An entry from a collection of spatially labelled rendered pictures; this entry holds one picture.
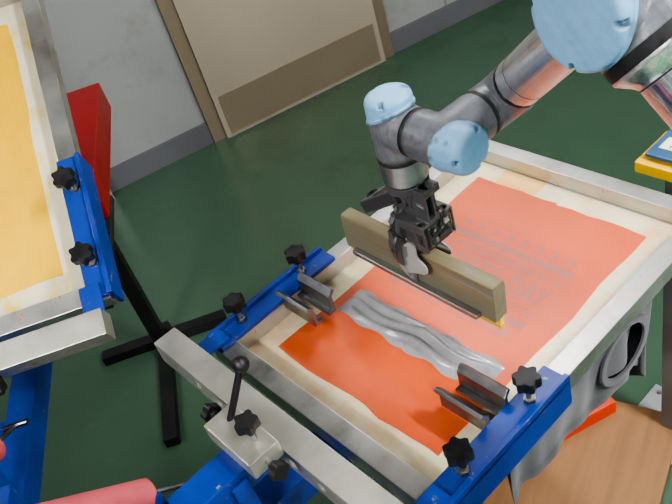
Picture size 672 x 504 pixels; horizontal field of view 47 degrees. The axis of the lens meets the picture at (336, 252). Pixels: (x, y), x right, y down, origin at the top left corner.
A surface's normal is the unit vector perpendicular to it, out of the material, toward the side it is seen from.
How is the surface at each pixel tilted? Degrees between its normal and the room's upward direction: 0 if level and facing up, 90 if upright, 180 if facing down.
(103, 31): 90
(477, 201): 0
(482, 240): 0
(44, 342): 32
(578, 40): 85
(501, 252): 0
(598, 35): 83
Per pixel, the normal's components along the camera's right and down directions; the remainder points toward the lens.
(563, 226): -0.25, -0.74
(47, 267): -0.10, -0.32
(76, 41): 0.46, 0.48
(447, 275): -0.72, 0.55
